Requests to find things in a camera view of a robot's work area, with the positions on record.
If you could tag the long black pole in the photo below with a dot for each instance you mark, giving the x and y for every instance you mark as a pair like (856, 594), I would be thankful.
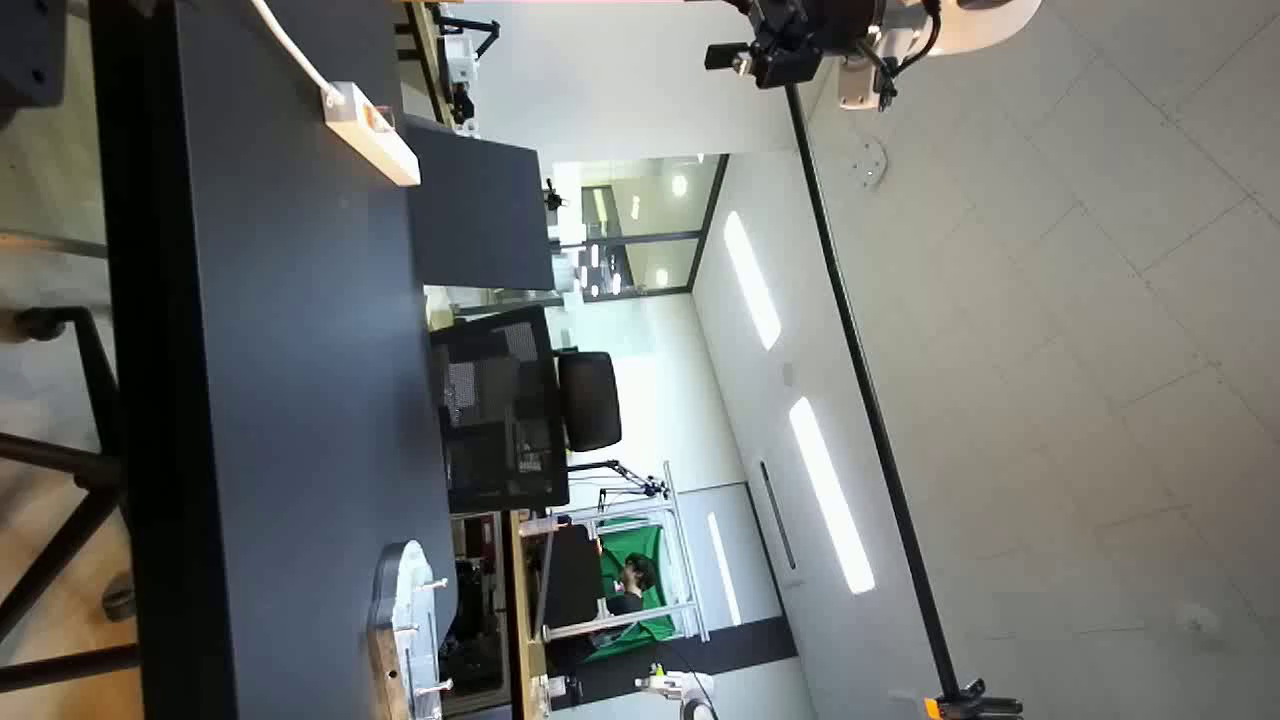
(864, 386)

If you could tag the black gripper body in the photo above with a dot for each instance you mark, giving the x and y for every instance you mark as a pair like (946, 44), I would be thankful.
(814, 33)

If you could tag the grey block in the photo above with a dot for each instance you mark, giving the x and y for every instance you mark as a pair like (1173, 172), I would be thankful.
(29, 44)

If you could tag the wooden desk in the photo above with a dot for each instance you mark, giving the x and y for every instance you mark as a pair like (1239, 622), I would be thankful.
(521, 615)

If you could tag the glass door with dark frame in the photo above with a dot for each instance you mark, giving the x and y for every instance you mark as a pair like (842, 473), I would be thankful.
(647, 225)

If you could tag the black tripod stand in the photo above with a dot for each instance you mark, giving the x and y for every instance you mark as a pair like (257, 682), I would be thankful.
(80, 466)

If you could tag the black computer monitor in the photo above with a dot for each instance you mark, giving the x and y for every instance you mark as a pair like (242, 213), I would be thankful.
(498, 413)

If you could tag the round white smoke detector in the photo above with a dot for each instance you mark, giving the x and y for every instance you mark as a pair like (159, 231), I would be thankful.
(868, 160)
(1198, 625)

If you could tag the white metal rack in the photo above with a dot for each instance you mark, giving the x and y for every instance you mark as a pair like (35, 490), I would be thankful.
(679, 545)

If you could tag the long ceiling light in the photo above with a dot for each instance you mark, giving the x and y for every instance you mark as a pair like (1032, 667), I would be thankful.
(749, 279)
(829, 497)

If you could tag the green cloth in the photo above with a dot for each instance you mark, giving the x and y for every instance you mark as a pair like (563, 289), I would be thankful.
(637, 574)

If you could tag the black and yellow clamp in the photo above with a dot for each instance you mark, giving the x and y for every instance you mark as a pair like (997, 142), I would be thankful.
(970, 700)

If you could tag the black box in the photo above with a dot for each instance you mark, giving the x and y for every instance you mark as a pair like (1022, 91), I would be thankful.
(481, 204)

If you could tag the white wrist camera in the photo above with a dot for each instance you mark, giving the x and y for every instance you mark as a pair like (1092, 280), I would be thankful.
(860, 87)

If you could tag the black office chair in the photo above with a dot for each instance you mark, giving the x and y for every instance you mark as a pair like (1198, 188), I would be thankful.
(588, 401)

